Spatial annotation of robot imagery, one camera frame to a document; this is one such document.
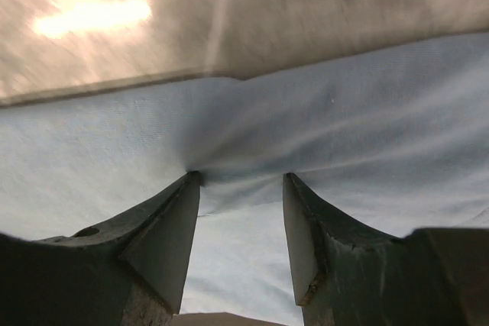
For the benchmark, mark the blue t shirt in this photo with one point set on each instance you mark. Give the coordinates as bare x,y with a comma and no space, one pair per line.
397,138

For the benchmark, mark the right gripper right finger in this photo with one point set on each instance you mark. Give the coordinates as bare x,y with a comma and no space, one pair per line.
347,273

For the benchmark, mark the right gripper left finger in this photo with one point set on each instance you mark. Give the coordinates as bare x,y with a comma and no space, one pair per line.
128,270

